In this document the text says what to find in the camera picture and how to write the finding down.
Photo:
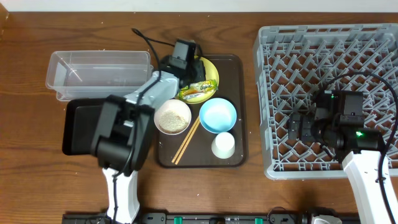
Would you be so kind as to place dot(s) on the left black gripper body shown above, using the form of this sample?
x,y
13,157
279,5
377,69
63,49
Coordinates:
x,y
194,73

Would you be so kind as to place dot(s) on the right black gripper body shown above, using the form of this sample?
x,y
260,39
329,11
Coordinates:
x,y
294,127

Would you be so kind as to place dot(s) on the green yellow snack wrapper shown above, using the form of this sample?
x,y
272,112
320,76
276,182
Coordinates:
x,y
198,89

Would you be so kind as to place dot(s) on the white plastic cup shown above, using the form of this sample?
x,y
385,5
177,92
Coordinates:
x,y
223,145

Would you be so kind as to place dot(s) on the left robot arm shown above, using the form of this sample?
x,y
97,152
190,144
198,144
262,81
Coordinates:
x,y
125,129

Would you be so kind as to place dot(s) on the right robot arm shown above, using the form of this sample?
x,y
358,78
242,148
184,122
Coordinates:
x,y
338,123

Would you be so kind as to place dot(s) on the grey plastic dishwasher rack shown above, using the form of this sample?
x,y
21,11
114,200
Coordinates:
x,y
292,62

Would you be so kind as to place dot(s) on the yellow round plate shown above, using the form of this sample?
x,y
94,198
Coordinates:
x,y
211,74

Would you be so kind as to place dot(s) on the light blue bowl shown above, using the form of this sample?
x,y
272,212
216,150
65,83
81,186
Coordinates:
x,y
218,115

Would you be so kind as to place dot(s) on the white bowl with rice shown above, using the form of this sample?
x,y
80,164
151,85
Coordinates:
x,y
173,117

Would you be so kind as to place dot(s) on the wooden chopstick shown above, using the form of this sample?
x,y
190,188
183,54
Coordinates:
x,y
188,143
184,141

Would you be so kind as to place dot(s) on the dark brown serving tray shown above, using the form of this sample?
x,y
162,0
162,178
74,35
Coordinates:
x,y
198,154

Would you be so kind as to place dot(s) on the clear plastic bin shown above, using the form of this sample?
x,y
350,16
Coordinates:
x,y
97,73

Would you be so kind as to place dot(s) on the black plastic bin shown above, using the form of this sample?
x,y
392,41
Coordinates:
x,y
80,123

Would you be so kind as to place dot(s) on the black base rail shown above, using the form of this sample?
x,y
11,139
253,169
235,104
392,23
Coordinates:
x,y
275,218

